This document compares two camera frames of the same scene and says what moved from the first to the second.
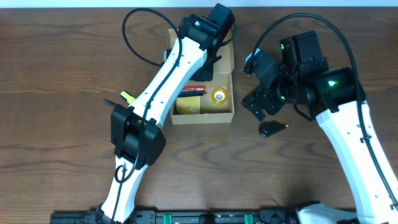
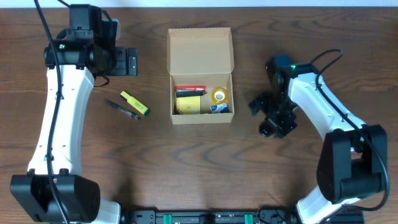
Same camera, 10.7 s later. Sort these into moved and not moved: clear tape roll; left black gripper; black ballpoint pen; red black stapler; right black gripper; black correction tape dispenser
Moved: right black gripper; left black gripper
Not moved: red black stapler; black ballpoint pen; black correction tape dispenser; clear tape roll
